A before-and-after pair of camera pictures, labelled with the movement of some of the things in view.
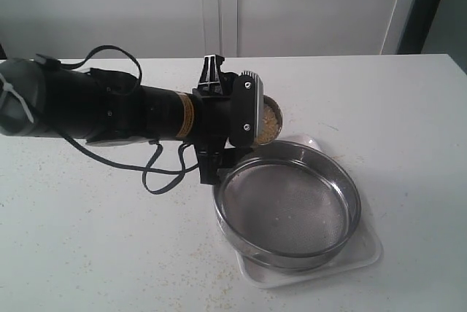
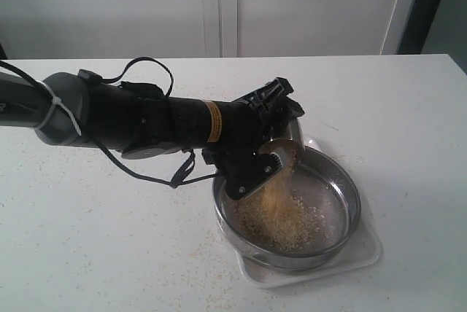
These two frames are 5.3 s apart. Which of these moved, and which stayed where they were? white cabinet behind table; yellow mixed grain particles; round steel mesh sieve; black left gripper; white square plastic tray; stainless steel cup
Moved: yellow mixed grain particles; black left gripper; stainless steel cup
Stayed: white square plastic tray; white cabinet behind table; round steel mesh sieve
